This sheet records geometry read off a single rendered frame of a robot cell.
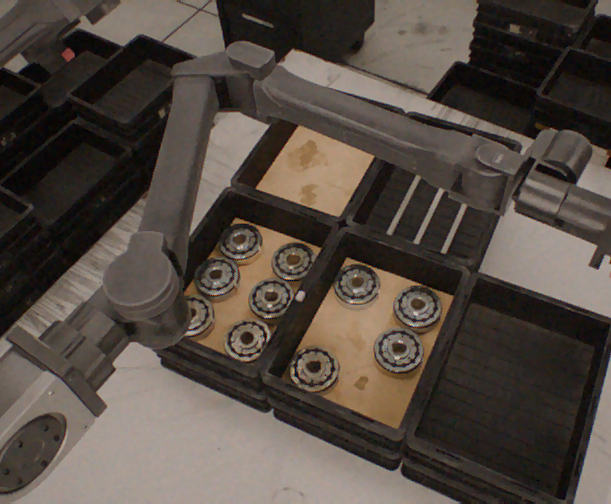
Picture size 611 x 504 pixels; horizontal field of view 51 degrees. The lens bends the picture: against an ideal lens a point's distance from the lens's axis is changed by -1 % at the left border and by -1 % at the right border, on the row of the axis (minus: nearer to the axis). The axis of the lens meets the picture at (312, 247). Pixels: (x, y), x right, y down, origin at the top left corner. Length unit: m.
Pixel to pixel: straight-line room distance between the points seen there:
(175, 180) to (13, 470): 0.38
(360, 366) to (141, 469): 0.52
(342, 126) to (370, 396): 0.65
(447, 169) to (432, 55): 2.56
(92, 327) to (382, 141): 0.42
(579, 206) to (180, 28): 3.08
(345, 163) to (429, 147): 0.88
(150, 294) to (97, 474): 0.87
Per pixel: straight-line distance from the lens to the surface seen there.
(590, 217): 0.81
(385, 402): 1.35
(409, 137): 0.86
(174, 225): 0.79
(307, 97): 0.92
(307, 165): 1.71
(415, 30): 3.53
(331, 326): 1.43
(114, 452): 1.54
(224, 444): 1.48
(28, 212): 2.15
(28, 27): 0.99
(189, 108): 0.93
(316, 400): 1.25
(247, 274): 1.52
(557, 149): 0.87
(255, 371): 1.28
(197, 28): 3.67
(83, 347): 0.73
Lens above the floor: 2.08
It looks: 54 degrees down
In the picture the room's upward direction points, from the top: 6 degrees counter-clockwise
